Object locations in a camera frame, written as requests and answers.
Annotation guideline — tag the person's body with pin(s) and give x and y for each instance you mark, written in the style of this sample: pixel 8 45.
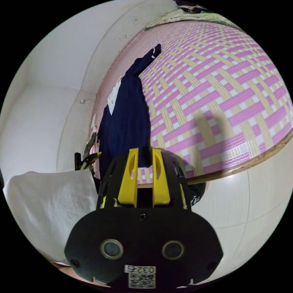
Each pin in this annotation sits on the person's body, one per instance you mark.
pixel 50 206

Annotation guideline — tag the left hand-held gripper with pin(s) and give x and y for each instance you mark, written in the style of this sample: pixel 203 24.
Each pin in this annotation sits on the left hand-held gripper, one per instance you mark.
pixel 77 162

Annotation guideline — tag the pile of clothes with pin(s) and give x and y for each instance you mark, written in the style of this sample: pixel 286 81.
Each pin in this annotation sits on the pile of clothes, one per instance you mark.
pixel 191 5

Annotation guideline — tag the white wall socket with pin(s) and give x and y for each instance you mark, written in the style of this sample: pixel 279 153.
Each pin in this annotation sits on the white wall socket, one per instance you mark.
pixel 82 100

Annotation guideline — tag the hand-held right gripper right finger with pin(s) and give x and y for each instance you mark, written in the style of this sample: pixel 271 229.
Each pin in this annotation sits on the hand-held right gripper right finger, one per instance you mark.
pixel 161 185

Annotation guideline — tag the bed with pink woven mat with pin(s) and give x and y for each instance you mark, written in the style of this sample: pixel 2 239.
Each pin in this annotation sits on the bed with pink woven mat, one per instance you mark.
pixel 206 91

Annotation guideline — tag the person's right hand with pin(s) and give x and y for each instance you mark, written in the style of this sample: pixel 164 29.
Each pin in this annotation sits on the person's right hand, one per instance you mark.
pixel 65 269

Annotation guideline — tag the dark blue white collar shirt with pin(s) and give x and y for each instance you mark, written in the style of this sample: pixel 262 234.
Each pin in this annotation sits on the dark blue white collar shirt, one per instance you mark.
pixel 126 119

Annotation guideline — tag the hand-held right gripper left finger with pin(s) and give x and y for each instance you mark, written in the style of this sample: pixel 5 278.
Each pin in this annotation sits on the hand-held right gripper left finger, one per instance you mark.
pixel 128 183

